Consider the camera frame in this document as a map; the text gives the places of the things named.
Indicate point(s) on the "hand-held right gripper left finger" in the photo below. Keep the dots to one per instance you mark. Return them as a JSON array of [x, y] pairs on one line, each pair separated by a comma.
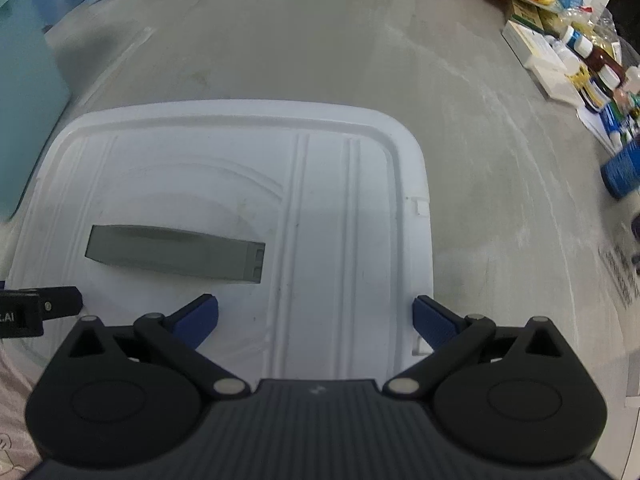
[[197, 321]]

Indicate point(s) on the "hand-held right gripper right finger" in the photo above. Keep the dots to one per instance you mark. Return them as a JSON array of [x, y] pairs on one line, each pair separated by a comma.
[[431, 324]]

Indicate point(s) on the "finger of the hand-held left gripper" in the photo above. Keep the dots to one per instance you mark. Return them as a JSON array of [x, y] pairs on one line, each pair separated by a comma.
[[62, 301]]

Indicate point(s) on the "pink printed cloth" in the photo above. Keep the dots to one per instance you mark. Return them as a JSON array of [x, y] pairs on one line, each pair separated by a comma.
[[15, 410]]

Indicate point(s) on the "white plastic storage box lid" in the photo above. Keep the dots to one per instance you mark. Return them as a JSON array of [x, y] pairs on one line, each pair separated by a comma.
[[320, 200]]

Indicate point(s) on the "teal plastic container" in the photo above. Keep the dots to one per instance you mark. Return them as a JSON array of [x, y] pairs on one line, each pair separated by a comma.
[[27, 110]]

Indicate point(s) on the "printed white paper sheet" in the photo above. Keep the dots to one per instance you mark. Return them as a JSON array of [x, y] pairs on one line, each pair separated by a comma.
[[622, 280]]

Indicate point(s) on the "dark blue bottle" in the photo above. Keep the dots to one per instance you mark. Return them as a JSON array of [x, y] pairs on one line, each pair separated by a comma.
[[622, 170]]

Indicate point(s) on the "flat white box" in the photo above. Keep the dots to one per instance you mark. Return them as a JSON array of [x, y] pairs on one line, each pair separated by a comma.
[[555, 80]]

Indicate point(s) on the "long white medicine box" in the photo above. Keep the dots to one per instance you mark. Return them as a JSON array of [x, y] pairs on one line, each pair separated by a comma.
[[525, 40]]

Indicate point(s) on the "white capped small bottle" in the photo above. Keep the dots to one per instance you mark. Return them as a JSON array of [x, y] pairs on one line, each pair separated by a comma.
[[607, 77]]

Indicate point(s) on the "brown glass bottle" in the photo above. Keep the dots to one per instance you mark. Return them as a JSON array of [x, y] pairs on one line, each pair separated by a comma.
[[604, 62]]

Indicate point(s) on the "white bottle with blue label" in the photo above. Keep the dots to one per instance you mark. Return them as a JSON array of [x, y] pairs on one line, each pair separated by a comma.
[[576, 41]]

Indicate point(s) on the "green and yellow box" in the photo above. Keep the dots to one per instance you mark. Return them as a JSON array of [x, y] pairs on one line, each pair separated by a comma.
[[527, 14]]

